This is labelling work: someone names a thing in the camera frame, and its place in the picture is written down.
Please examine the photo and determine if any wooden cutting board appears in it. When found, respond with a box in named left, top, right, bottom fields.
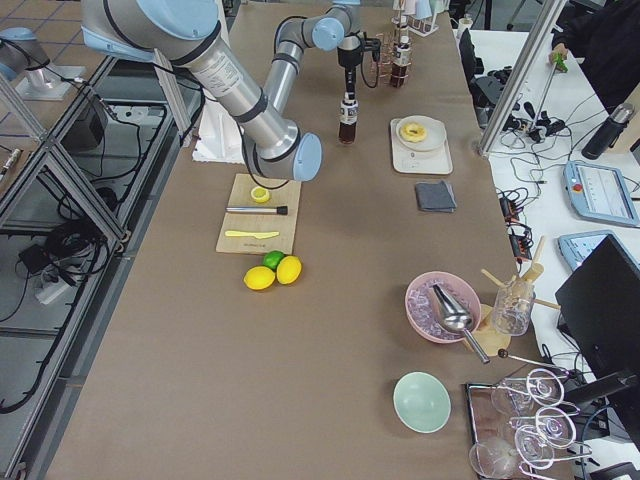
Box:
left=216, top=173, right=301, bottom=254

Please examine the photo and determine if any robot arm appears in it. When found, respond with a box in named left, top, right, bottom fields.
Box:
left=81, top=1, right=360, bottom=181

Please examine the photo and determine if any aluminium frame post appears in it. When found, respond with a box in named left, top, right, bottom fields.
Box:
left=478, top=0, right=566, bottom=158

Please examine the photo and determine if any pink bowl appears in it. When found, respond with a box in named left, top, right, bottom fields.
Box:
left=404, top=271, right=483, bottom=346

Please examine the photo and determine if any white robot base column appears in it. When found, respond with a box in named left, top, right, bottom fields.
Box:
left=192, top=102, right=243, bottom=164

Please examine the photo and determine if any wine glass lower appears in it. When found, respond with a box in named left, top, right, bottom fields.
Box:
left=469, top=425, right=556, bottom=479

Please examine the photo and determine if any wooden mug tree stand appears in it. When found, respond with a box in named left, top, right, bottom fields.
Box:
left=481, top=236, right=560, bottom=357

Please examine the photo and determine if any clear ice cubes pile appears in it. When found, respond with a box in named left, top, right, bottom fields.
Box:
left=407, top=280, right=479, bottom=341

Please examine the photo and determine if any clear glass mug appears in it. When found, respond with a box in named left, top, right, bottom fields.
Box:
left=491, top=279, right=535, bottom=336

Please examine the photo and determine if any wine glass upper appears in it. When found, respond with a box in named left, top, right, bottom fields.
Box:
left=491, top=368, right=564, bottom=416

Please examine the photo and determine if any yellow lemon far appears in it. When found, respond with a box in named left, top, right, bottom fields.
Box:
left=276, top=255, right=302, bottom=285

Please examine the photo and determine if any glazed donut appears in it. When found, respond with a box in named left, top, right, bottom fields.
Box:
left=400, top=122, right=427, bottom=143

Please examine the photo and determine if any metal ice scoop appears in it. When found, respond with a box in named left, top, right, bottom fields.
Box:
left=432, top=284, right=490, bottom=364

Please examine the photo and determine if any tea bottle dark liquid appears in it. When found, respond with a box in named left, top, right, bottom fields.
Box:
left=338, top=94, right=358, bottom=145

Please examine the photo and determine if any cream serving tray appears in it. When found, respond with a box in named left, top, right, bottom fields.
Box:
left=390, top=118, right=453, bottom=175

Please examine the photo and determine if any black thermos bottle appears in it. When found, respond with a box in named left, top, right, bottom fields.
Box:
left=581, top=102, right=635, bottom=160

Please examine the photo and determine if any yellow plastic knife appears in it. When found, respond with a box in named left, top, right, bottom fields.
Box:
left=224, top=230, right=280, bottom=240

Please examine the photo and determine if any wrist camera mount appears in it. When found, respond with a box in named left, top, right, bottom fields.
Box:
left=359, top=32, right=381, bottom=62

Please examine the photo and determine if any wine glass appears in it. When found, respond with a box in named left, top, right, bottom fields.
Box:
left=508, top=407, right=577, bottom=449
left=469, top=425, right=556, bottom=479
left=491, top=368, right=564, bottom=416

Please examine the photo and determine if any green lime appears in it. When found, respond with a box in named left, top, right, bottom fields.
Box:
left=262, top=250, right=286, bottom=270

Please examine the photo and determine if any mint green bowl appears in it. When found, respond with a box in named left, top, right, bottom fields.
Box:
left=393, top=372, right=451, bottom=434

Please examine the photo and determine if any grey folded cloth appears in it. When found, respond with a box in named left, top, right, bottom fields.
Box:
left=415, top=180, right=457, bottom=213

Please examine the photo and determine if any white wire cup rack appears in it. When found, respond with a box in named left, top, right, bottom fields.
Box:
left=393, top=0, right=441, bottom=37

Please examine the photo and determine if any half lemon slice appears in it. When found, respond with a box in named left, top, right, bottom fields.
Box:
left=250, top=186, right=271, bottom=204

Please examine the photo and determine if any yellow lemon near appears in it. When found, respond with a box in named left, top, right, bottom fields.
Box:
left=243, top=265, right=276, bottom=291

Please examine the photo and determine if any metal muddler rod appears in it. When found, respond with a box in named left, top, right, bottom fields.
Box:
left=225, top=205, right=289, bottom=216

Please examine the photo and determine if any white round plate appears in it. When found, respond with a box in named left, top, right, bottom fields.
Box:
left=394, top=115, right=446, bottom=152

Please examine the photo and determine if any light blue cup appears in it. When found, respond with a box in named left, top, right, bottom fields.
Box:
left=413, top=0, right=433, bottom=20

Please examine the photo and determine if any black monitor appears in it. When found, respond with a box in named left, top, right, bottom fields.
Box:
left=555, top=235, right=639, bottom=401

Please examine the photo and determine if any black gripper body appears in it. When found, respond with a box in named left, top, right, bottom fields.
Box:
left=338, top=47, right=361, bottom=100

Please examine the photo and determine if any blue teach pendant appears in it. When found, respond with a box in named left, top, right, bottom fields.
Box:
left=557, top=229, right=615, bottom=271
left=563, top=161, right=639, bottom=227

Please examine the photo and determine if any yellow lemon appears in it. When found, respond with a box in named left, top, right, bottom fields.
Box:
left=243, top=265, right=276, bottom=291
left=276, top=255, right=302, bottom=285

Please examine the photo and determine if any copper wire bottle rack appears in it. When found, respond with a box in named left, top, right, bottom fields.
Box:
left=372, top=32, right=412, bottom=87

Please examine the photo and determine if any wine glass middle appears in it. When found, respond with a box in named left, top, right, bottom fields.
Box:
left=508, top=407, right=577, bottom=449

